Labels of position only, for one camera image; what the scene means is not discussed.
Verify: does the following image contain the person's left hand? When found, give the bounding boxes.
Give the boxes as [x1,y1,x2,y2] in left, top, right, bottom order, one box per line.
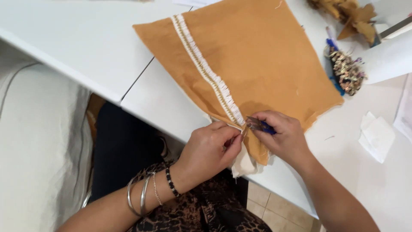
[174,121,244,188]

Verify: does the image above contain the person's right hand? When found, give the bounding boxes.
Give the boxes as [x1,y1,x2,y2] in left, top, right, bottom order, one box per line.
[250,110,314,168]

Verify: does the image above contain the blue-handled thread snips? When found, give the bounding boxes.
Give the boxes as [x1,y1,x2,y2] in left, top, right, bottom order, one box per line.
[246,116,277,135]

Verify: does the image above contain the mustard fabric piece with trim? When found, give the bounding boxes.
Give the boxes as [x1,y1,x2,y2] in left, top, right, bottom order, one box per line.
[133,0,344,178]

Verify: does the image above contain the person's leopard print clothing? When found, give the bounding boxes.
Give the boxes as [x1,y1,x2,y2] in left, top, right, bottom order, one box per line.
[127,159,272,232]

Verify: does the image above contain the silver bangle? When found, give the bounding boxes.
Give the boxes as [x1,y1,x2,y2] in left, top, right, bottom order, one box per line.
[140,174,153,213]
[126,176,142,217]

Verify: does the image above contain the folded white tissue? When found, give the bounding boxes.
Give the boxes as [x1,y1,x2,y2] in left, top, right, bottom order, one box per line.
[358,111,396,164]

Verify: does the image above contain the sequined trim bundle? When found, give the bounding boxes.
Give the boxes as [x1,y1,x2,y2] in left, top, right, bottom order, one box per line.
[325,46,367,96]

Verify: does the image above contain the blue pen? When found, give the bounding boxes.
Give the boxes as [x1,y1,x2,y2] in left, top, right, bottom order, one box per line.
[325,26,339,52]

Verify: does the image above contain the white sheet of paper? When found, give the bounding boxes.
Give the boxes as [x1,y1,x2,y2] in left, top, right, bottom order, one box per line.
[362,30,412,85]

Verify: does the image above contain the heap of mustard fabric scraps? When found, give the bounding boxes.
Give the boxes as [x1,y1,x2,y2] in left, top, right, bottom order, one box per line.
[306,0,378,44]

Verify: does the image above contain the white cloth cover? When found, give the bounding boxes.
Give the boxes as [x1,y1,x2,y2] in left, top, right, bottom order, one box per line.
[0,40,94,232]

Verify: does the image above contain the black bead bracelet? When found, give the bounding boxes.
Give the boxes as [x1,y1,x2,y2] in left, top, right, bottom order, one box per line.
[165,167,181,198]

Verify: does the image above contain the thin gold chain bracelet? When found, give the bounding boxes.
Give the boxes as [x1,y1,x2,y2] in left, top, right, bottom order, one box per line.
[151,172,163,206]

